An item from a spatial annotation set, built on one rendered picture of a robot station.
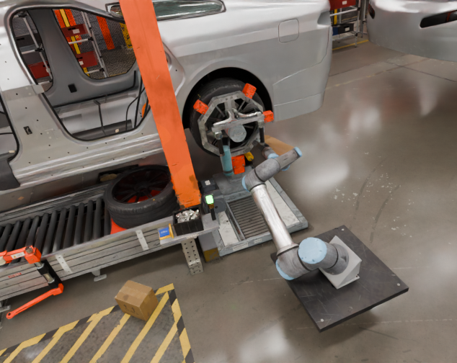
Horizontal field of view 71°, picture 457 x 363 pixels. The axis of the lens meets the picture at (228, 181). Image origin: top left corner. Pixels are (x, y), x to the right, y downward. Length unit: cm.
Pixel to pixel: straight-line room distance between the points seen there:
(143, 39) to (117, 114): 159
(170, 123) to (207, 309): 131
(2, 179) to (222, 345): 200
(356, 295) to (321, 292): 20
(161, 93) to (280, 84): 116
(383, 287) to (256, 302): 84
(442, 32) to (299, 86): 179
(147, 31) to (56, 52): 246
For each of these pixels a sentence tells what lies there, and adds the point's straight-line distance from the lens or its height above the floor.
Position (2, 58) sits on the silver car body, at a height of 167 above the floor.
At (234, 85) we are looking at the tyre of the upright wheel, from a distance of 265.
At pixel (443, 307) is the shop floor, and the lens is 259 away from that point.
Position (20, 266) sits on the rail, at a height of 39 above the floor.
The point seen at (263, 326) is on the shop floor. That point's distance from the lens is 232.
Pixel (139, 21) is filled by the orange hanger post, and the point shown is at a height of 179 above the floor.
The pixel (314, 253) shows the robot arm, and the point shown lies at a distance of 190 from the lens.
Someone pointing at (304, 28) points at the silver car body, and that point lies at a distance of 280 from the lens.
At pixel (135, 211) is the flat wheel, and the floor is 48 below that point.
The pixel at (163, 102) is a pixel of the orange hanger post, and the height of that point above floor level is 134.
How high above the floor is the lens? 201
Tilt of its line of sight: 35 degrees down
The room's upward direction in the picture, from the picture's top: 10 degrees counter-clockwise
